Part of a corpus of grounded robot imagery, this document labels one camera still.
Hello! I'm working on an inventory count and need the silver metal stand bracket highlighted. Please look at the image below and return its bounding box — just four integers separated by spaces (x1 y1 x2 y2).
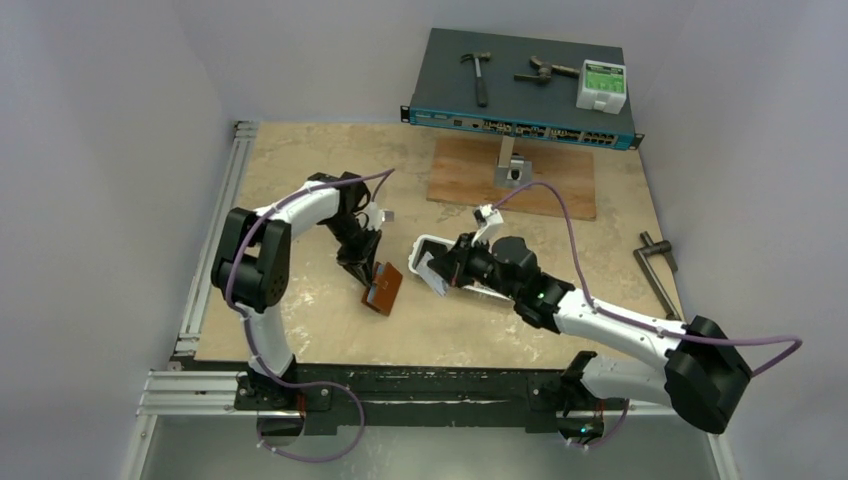
494 136 533 189

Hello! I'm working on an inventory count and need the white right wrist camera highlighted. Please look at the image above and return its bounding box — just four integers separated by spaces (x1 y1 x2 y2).
472 204 504 245

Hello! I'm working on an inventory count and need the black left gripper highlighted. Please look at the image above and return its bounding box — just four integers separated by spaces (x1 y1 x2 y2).
323 215 383 288

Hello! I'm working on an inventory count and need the white credit card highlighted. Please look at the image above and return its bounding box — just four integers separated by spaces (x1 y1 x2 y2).
415 252 449 297

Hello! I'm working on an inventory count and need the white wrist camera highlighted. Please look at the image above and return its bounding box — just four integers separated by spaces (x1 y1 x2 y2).
363 202 395 231
472 204 504 245

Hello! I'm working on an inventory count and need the white green electrical module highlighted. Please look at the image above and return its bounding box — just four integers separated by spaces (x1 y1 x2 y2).
576 60 628 115

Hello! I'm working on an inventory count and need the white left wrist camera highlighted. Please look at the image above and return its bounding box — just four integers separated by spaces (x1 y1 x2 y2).
363 202 395 231

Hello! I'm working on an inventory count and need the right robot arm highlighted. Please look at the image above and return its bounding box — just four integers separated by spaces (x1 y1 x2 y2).
416 234 753 434

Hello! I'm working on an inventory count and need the brown leather card holder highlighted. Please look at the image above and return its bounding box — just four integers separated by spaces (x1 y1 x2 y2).
361 262 403 317

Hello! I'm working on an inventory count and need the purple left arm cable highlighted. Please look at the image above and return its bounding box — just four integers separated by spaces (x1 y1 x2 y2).
225 168 397 392

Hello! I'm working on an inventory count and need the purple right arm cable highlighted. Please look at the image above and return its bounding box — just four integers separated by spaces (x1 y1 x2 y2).
490 182 804 379

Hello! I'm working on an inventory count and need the plywood base board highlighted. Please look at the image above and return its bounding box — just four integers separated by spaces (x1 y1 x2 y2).
427 137 597 221

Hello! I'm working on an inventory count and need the white plastic basket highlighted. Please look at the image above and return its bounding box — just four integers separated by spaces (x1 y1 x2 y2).
408 234 509 301

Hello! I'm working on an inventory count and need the blue network switch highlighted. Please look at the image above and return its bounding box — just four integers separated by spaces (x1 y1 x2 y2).
400 28 644 151

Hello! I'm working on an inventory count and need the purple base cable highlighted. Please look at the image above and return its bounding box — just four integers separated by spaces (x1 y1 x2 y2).
256 384 369 465

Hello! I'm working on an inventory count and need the small hammer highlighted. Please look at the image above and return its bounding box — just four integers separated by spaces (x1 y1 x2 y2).
460 52 491 108

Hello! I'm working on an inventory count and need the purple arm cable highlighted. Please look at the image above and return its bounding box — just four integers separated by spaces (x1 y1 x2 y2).
225 168 397 392
490 182 804 379

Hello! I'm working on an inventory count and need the aluminium frame rail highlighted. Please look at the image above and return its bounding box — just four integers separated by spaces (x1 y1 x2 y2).
172 120 261 359

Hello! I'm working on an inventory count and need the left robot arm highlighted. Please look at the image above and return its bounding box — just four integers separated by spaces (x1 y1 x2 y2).
210 172 383 409

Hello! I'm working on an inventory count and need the metal T-handle tool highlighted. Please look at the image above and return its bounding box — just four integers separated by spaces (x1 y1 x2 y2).
633 231 683 321

